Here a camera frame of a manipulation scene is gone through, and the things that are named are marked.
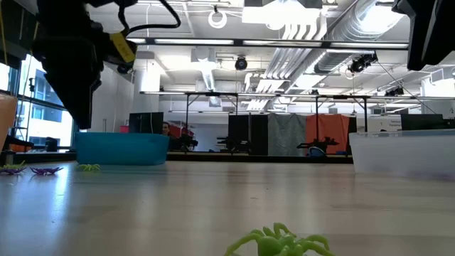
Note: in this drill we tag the clear plastic bin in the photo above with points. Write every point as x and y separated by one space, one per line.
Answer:
401 153

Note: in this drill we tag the white printed box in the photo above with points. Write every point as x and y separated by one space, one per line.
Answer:
385 124

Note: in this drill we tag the blue white object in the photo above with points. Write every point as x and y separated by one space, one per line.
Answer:
315 153

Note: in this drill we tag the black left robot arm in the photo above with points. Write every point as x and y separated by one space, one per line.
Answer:
64 10

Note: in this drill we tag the silver air duct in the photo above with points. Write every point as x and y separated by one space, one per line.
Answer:
355 32

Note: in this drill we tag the orange object by window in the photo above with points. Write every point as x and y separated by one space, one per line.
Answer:
20 148

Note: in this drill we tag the orange cloth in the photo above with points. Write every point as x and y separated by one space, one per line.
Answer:
330 128

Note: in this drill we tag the purple plastic spider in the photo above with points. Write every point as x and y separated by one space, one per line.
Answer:
12 171
45 170

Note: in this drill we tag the black aluminium table frame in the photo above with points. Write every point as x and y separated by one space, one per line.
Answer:
206 157

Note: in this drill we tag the teal plastic bin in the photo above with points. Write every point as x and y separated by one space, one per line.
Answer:
121 149

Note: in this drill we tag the green plastic spider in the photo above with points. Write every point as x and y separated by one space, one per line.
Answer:
88 167
270 245
14 165

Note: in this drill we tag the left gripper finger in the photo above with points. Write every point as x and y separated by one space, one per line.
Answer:
71 96
89 99

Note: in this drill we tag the white ceiling pipes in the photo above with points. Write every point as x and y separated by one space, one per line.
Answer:
281 64

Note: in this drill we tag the large window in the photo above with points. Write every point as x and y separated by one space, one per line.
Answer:
46 117

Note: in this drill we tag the red cover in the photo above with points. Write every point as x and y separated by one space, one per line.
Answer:
181 131

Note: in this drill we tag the black background robot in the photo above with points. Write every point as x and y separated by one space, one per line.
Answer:
320 144
183 142

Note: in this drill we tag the small black ceiling fixture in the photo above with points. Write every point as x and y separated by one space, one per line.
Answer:
394 92

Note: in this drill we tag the wide black monitor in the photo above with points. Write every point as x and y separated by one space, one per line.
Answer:
423 122

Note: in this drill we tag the overhead light bar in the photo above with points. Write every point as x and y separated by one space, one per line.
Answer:
195 41

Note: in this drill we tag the grey cloth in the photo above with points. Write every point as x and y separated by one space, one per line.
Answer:
288 135

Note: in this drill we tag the black ceiling camera cluster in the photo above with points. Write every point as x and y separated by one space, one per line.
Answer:
359 64

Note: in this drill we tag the black background table frame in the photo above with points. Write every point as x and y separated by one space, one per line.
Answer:
187 106
365 110

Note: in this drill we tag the yellow label tag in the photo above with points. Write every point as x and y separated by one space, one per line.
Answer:
122 47

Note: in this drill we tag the person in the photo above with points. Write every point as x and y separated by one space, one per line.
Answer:
166 128

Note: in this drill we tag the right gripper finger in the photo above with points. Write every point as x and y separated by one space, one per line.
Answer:
419 35

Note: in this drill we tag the red box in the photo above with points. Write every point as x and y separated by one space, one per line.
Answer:
123 129

